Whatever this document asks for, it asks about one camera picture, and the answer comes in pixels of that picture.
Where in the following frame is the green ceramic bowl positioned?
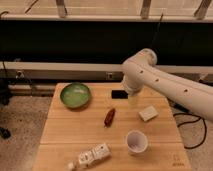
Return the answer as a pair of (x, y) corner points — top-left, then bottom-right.
(60, 83), (91, 109)

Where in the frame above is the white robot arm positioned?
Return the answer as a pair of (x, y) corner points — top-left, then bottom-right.
(122, 48), (213, 122)

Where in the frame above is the black rectangular block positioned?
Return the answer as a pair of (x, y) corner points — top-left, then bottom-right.
(111, 90), (128, 99)

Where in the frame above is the white rectangular sponge block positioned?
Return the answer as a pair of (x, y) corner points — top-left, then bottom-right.
(139, 106), (158, 122)

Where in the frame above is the white paper cup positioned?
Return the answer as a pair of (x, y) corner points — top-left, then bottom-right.
(125, 130), (148, 155)

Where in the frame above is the black object at left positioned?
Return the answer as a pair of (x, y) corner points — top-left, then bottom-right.
(0, 79), (12, 139)

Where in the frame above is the wall power outlet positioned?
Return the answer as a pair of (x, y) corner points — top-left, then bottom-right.
(106, 72), (113, 80)

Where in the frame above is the black floor cable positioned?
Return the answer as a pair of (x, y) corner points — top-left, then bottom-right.
(173, 103), (208, 150)

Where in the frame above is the black cable on wall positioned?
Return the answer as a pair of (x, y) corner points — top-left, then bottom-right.
(149, 13), (165, 51)

